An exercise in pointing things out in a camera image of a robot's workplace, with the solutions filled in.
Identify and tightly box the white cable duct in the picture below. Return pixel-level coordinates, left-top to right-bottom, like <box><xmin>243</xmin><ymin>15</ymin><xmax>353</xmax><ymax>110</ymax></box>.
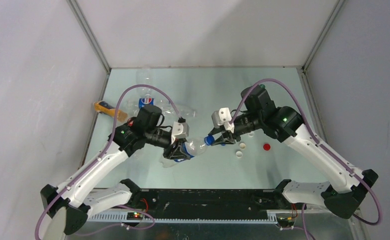
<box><xmin>87</xmin><ymin>211</ymin><xmax>278</xmax><ymax>224</ymax></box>

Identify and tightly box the clear crushed plastic bottle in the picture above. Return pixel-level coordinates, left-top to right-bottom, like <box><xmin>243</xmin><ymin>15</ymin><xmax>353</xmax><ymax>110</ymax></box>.
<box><xmin>160</xmin><ymin>138</ymin><xmax>209</xmax><ymax>168</ymax></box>

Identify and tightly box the clear bottle with blue label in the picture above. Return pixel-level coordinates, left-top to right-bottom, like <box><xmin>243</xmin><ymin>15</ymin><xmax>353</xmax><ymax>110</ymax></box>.
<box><xmin>125</xmin><ymin>97</ymin><xmax>197</xmax><ymax>119</ymax></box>

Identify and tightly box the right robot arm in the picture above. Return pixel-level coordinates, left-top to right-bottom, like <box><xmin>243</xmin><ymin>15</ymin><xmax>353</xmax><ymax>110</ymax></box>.
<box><xmin>204</xmin><ymin>86</ymin><xmax>379</xmax><ymax>219</ymax></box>

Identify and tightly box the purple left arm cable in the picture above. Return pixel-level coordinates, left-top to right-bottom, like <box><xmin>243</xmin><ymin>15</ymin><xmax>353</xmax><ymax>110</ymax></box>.
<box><xmin>34</xmin><ymin>84</ymin><xmax>186</xmax><ymax>240</ymax></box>

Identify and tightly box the red bottle cap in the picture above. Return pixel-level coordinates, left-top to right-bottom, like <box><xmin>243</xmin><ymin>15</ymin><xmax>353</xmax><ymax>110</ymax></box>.
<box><xmin>262</xmin><ymin>143</ymin><xmax>271</xmax><ymax>151</ymax></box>

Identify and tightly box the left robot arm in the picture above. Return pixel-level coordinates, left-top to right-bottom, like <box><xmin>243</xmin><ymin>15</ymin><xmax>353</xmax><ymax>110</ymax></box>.
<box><xmin>40</xmin><ymin>105</ymin><xmax>191</xmax><ymax>240</ymax></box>

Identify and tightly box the orange bottle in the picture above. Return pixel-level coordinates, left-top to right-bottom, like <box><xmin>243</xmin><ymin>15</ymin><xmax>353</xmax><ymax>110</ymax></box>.
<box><xmin>93</xmin><ymin>100</ymin><xmax>128</xmax><ymax>122</ymax></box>

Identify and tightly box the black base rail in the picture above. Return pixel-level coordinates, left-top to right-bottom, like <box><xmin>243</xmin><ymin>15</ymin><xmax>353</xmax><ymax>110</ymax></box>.
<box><xmin>121</xmin><ymin>179</ymin><xmax>292</xmax><ymax>220</ymax></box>

